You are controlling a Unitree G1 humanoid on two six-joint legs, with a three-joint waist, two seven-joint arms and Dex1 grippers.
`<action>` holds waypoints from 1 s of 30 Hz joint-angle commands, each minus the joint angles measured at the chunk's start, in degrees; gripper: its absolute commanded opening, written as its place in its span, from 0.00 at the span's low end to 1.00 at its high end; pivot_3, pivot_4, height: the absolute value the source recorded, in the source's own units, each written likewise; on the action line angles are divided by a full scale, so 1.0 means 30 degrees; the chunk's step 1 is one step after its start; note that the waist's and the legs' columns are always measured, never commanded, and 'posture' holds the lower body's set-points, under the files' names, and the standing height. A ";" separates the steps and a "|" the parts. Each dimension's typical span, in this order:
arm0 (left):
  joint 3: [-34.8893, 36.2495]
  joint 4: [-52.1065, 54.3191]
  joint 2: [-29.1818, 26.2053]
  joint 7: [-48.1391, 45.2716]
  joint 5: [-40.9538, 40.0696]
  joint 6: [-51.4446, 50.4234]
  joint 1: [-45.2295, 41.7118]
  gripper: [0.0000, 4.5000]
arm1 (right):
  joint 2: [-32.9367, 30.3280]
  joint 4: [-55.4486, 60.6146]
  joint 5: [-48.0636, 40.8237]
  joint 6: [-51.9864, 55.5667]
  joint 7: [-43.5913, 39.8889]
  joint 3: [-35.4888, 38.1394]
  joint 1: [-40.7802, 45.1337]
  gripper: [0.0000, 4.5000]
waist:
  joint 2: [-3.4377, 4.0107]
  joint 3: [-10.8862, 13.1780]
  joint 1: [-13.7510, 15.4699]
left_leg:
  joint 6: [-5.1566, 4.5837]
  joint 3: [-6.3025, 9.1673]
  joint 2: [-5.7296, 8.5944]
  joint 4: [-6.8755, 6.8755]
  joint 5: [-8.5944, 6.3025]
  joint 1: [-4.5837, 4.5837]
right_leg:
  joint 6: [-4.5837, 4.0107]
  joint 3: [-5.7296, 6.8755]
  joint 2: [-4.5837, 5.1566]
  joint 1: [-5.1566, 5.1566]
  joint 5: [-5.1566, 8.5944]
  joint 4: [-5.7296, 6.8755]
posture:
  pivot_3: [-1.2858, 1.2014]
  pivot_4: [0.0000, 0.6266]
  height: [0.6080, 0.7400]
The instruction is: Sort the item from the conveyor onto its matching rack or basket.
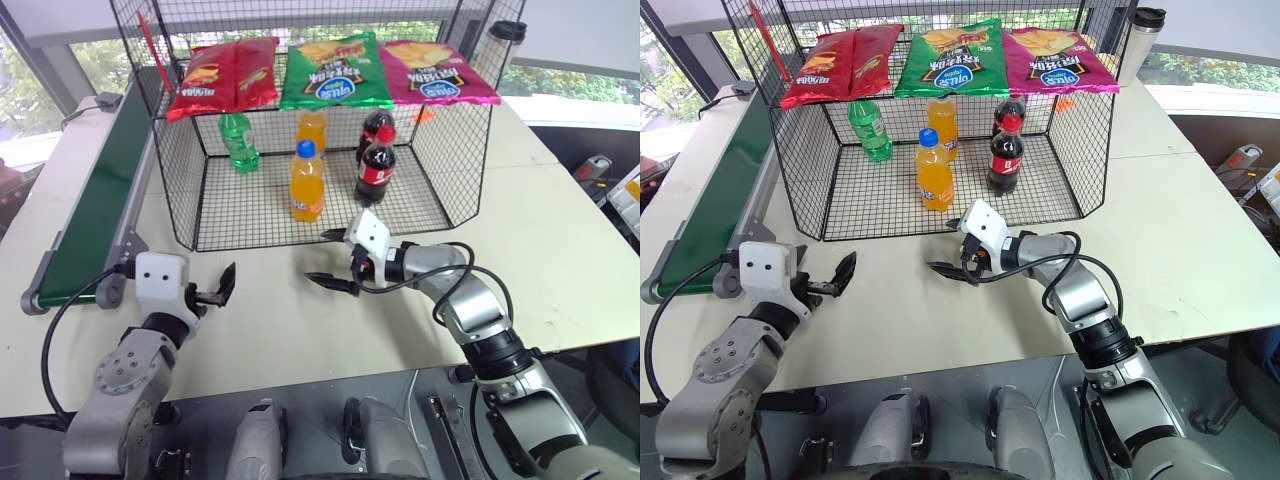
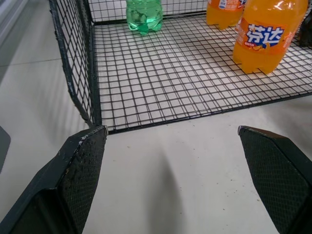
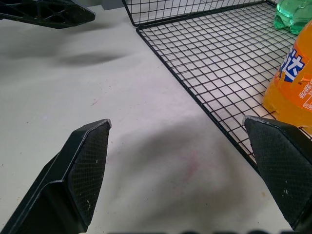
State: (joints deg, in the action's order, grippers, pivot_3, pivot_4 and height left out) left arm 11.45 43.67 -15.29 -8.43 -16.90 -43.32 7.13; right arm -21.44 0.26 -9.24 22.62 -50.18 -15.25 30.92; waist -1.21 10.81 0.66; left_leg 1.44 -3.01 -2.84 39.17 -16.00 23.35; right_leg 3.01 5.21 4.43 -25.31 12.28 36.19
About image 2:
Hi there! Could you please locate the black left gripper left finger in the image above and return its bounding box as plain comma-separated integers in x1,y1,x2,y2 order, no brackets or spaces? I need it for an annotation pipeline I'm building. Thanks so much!
0,125,109,234

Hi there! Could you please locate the green soda bottle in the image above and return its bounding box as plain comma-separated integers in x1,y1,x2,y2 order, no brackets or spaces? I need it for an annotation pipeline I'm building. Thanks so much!
125,0,163,36

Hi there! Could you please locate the black wire mesh basket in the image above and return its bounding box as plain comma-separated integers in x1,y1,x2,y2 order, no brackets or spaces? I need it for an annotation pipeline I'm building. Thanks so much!
48,0,312,135

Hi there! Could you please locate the dark cola bottle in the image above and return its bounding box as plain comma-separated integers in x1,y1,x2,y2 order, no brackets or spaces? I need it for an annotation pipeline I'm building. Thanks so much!
298,15,312,48

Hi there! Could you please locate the orange Fanta soda bottle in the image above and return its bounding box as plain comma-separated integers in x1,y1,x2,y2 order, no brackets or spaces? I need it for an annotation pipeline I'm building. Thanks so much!
232,0,309,75
206,0,247,31

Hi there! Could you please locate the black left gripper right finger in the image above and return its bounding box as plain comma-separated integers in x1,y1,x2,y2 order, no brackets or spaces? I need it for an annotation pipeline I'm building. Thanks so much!
237,125,312,234

